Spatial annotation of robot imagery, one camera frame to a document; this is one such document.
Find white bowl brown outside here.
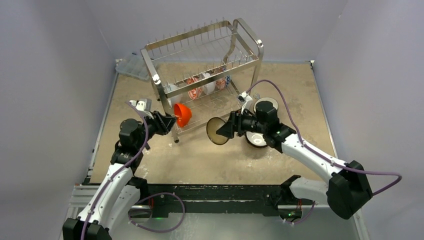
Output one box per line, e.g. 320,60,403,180
244,131,268,149

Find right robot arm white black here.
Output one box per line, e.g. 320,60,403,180
206,101,373,220

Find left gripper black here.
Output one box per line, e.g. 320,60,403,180
134,110,176,149

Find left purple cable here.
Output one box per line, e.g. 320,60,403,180
80,101,186,240

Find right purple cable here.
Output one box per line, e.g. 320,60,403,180
245,79,403,226

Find white bowl red patterned outside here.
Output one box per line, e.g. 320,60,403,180
201,72,216,95

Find beige bowl dark patterned outside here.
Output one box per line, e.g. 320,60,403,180
205,117,230,146

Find stainless steel dish rack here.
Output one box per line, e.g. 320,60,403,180
140,18,264,143

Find white bowl teal outside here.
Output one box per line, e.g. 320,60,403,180
253,96,280,112

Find purple cable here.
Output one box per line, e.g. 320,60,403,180
245,79,403,226
80,101,186,240

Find orange white floral bowl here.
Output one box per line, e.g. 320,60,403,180
186,76,203,100

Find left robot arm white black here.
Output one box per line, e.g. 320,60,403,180
62,111,177,240

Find orange diamond pattern bowl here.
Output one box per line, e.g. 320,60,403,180
213,66,231,90

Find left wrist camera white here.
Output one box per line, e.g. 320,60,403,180
129,98,153,118

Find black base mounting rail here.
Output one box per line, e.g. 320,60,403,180
68,183,361,220

